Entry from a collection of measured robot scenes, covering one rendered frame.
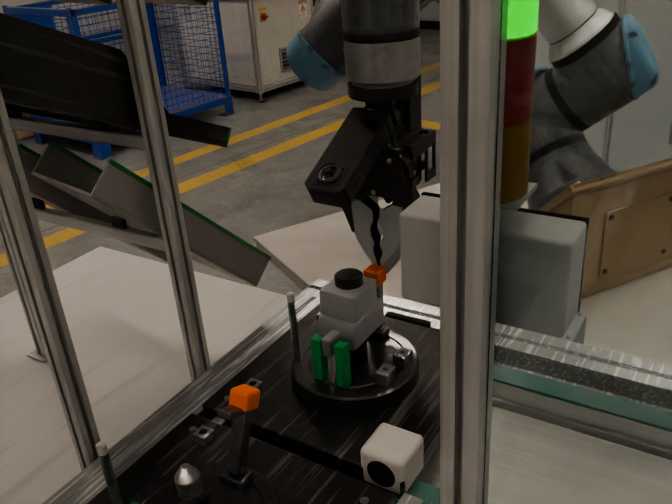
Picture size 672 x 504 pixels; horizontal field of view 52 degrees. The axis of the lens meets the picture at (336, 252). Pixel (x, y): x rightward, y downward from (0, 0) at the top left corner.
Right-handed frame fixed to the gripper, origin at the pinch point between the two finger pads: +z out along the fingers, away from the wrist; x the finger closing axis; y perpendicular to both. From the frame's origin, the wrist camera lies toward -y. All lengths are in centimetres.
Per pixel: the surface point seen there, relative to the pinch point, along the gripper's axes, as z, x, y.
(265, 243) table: 21, 45, 34
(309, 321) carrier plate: 10.3, 10.6, 0.0
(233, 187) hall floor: 107, 225, 227
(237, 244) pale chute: 1.4, 20.5, -0.2
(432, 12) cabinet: 86, 336, 748
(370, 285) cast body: -1.0, -2.2, -6.1
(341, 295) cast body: -1.1, -0.6, -9.2
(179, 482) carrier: 3.1, 0.0, -33.2
